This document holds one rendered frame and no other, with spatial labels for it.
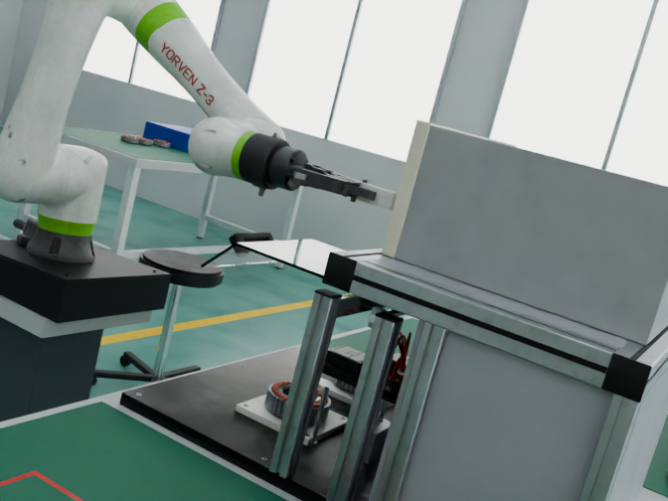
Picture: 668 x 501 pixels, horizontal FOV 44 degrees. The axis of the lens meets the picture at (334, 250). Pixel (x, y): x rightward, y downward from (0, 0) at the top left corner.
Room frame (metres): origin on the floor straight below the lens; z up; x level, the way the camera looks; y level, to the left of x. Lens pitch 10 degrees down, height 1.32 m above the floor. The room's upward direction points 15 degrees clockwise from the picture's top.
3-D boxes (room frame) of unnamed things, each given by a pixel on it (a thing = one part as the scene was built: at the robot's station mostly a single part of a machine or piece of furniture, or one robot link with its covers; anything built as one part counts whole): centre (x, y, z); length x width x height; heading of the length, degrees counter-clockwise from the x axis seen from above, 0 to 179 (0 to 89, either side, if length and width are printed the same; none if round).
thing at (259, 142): (1.49, 0.16, 1.18); 0.09 x 0.06 x 0.12; 153
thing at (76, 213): (1.81, 0.61, 0.99); 0.16 x 0.13 x 0.19; 157
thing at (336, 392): (1.58, -0.12, 0.78); 0.15 x 0.15 x 0.01; 63
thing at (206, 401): (1.47, -0.07, 0.76); 0.64 x 0.47 x 0.02; 153
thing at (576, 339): (1.33, -0.35, 1.09); 0.68 x 0.44 x 0.05; 153
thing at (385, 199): (1.38, -0.05, 1.18); 0.07 x 0.01 x 0.03; 63
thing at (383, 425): (1.30, -0.13, 0.80); 0.08 x 0.05 x 0.06; 153
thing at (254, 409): (1.37, -0.01, 0.78); 0.15 x 0.15 x 0.01; 63
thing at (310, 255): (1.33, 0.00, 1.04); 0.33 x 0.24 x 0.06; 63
